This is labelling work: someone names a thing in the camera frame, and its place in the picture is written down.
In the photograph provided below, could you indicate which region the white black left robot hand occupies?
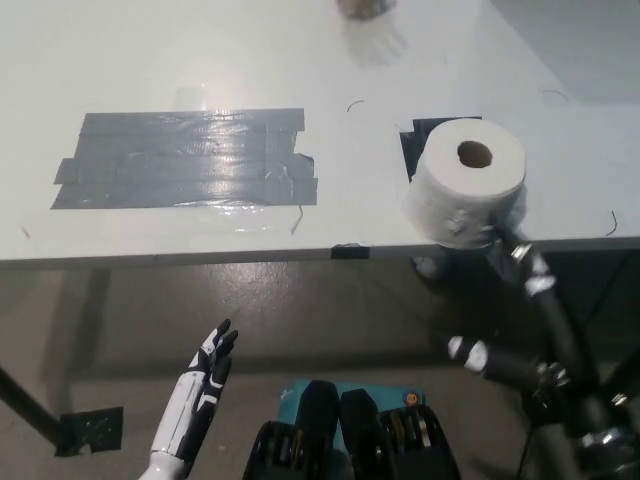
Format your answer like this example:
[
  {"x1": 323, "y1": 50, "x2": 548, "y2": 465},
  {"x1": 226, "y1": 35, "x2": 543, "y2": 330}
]
[{"x1": 137, "y1": 318, "x2": 240, "y2": 480}]

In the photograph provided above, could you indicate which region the person hand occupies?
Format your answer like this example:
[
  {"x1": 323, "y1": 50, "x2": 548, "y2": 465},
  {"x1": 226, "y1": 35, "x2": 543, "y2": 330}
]
[{"x1": 333, "y1": 0, "x2": 397, "y2": 22}]

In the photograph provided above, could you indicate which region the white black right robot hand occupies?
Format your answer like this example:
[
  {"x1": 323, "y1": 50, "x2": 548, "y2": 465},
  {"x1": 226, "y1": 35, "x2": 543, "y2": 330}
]
[{"x1": 446, "y1": 227, "x2": 601, "y2": 401}]

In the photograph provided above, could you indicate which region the white toilet paper roll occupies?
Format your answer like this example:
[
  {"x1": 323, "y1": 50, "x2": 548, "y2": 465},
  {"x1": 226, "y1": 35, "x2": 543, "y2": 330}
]
[{"x1": 403, "y1": 117, "x2": 530, "y2": 250}]

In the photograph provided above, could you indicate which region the teal robot body top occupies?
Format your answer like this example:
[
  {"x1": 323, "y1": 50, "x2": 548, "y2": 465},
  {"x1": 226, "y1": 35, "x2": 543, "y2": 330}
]
[{"x1": 277, "y1": 378, "x2": 427, "y2": 451}]

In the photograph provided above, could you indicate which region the white rounded object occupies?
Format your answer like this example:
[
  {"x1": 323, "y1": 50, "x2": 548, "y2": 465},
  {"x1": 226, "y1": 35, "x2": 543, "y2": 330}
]
[{"x1": 410, "y1": 254, "x2": 451, "y2": 280}]

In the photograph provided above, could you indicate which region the black ribbed left body block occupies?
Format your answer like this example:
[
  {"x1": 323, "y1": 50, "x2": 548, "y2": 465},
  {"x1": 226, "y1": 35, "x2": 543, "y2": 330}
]
[{"x1": 242, "y1": 379, "x2": 351, "y2": 480}]

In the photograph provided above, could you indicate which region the black table leg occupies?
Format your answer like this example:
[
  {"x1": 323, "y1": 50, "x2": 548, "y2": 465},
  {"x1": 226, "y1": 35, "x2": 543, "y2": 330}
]
[{"x1": 0, "y1": 364, "x2": 64, "y2": 446}]

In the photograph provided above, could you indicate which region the black tape square patch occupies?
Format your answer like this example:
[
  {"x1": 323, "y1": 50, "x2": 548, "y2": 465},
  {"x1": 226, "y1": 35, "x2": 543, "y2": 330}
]
[{"x1": 398, "y1": 117, "x2": 484, "y2": 184}]

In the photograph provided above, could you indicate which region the thin black cable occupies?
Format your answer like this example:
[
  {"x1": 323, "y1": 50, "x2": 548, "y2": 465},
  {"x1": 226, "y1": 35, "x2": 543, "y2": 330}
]
[{"x1": 518, "y1": 424, "x2": 534, "y2": 480}]

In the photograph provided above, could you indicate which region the grey duct tape patch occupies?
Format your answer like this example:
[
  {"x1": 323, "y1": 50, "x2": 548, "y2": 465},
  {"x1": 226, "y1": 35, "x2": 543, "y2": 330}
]
[{"x1": 49, "y1": 105, "x2": 320, "y2": 211}]

